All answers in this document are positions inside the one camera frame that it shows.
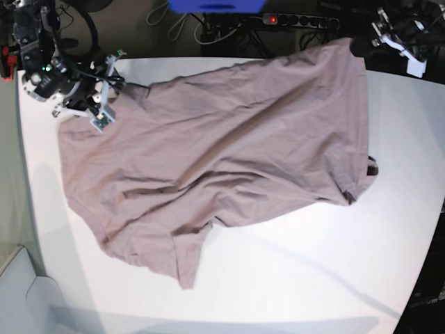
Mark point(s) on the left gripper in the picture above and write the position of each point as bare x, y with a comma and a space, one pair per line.
401, 36

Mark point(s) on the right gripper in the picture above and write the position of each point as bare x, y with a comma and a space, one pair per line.
90, 94

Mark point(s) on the mauve t-shirt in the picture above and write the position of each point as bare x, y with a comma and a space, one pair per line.
234, 146

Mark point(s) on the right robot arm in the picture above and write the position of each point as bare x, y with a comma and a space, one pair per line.
69, 84

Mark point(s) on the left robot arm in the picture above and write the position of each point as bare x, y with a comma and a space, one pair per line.
430, 13

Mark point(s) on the black power strip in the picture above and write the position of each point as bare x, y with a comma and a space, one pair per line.
301, 21

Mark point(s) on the blue box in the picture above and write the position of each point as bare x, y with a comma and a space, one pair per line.
216, 6

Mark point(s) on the red clamp tool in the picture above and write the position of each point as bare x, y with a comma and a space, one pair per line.
8, 63

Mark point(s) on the white cabinet corner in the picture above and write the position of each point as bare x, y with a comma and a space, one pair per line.
28, 301

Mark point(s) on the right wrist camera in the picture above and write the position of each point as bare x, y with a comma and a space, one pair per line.
103, 119

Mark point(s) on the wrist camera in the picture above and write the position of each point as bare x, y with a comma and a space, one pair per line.
103, 119
416, 68

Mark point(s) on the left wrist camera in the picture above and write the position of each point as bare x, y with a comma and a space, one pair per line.
416, 68

